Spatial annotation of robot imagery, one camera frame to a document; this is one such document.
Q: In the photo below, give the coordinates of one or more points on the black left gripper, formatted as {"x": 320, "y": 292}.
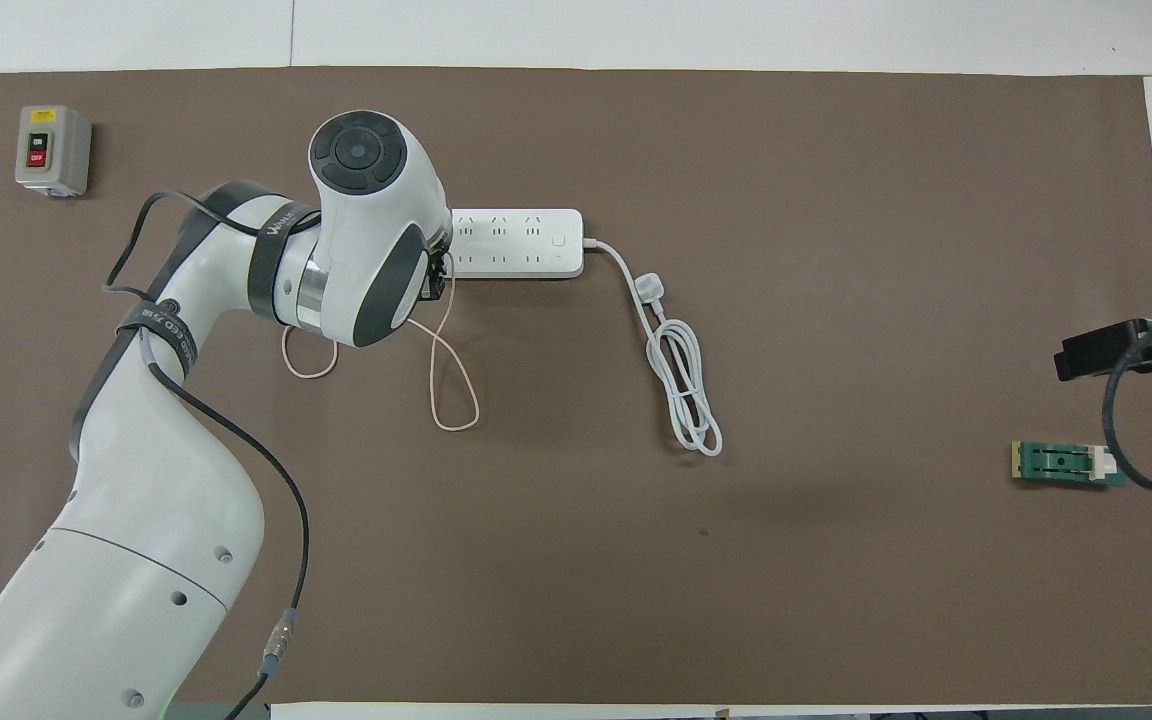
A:
{"x": 439, "y": 275}

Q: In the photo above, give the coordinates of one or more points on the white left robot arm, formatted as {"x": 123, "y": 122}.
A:
{"x": 366, "y": 240}

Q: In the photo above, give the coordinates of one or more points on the white power strip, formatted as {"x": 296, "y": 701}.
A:
{"x": 516, "y": 243}

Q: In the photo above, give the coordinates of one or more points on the brown table mat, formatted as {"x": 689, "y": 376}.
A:
{"x": 636, "y": 550}

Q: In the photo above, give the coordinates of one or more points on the green knife switch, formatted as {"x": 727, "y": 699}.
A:
{"x": 1056, "y": 463}

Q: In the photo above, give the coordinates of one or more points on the grey on-off switch box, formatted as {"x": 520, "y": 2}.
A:
{"x": 51, "y": 150}

